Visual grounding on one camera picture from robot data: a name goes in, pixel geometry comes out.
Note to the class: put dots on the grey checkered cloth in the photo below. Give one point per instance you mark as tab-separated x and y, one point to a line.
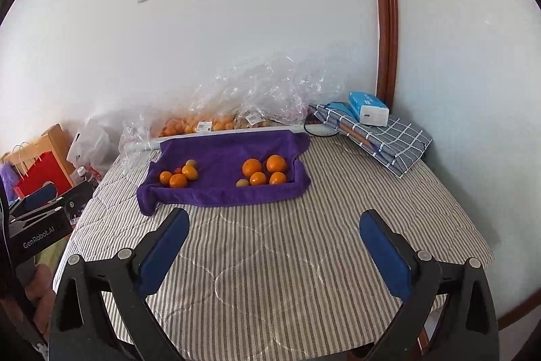
401	145

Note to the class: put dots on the crumpled clear plastic bag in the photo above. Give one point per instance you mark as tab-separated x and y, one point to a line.
287	90

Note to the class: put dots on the person's left hand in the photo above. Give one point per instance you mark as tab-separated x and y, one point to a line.
40	280

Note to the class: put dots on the red paper bag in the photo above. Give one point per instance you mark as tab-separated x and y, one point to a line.
40	173

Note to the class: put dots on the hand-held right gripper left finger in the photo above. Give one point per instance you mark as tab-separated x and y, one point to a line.
162	255

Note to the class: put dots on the red-labelled bottle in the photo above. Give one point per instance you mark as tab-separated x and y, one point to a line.
93	176

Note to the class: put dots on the brown wooden door frame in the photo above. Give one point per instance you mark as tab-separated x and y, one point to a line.
384	5

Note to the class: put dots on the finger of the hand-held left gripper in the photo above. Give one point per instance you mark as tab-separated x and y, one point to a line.
42	192
31	214

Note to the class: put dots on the white-capped drink bottle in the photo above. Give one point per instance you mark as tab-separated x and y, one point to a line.
81	174

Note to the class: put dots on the small yellow fruit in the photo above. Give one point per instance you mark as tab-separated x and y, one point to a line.
241	183
191	163

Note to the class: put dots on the bag of small oranges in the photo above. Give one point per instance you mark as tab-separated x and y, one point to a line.
186	127

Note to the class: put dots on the blue white tissue pack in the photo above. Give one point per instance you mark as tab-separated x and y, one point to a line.
372	113

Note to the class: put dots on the striped grey white blanket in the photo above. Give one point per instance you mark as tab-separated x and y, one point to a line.
274	259

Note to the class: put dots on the purple fluffy object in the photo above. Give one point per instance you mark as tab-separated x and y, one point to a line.
7	179

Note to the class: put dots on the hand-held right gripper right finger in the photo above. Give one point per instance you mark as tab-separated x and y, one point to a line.
384	255

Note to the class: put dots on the white plastic bag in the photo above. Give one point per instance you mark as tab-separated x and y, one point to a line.
91	143

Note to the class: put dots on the large orange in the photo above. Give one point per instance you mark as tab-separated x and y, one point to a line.
277	178
252	167
277	164
258	178

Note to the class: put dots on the purple towel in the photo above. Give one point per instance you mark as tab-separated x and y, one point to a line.
219	158

